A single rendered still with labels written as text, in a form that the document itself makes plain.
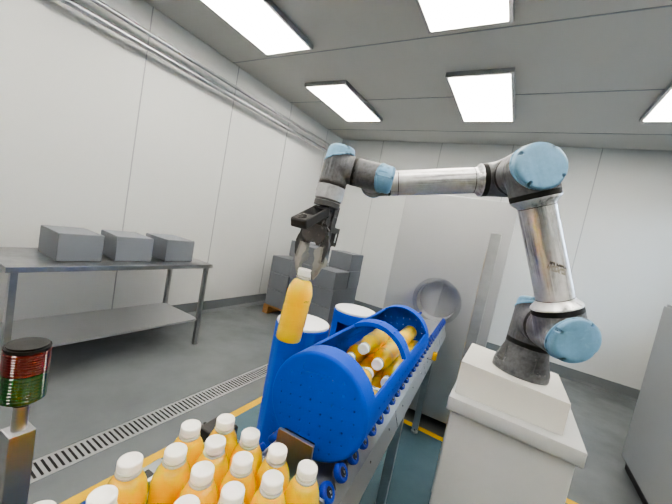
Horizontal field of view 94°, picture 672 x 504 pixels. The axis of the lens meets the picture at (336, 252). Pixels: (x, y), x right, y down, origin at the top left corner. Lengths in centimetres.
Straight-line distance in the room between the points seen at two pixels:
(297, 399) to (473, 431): 50
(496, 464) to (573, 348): 38
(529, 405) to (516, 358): 12
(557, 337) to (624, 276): 510
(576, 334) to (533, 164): 41
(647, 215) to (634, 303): 122
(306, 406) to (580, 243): 537
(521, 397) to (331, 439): 52
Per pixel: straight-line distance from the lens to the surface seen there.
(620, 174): 612
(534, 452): 108
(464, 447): 110
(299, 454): 89
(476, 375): 104
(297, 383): 92
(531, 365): 108
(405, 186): 97
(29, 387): 79
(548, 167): 90
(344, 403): 87
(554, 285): 93
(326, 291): 450
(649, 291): 608
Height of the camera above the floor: 156
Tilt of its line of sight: 5 degrees down
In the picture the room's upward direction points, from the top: 11 degrees clockwise
